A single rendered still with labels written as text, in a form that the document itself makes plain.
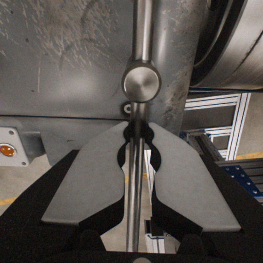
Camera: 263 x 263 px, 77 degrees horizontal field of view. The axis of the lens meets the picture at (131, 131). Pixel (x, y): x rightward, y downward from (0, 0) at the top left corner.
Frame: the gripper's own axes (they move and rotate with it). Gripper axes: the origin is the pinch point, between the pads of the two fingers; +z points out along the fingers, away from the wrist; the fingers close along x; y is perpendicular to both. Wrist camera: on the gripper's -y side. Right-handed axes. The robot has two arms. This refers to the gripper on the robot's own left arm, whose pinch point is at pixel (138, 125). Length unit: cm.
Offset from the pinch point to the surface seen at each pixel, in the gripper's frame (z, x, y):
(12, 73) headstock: 9.7, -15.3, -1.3
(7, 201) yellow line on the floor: 135, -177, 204
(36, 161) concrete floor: 135, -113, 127
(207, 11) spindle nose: 17.2, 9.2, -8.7
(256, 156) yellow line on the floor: 135, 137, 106
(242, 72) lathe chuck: 15.6, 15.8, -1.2
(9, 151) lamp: 9.2, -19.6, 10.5
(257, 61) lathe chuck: 14.2, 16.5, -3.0
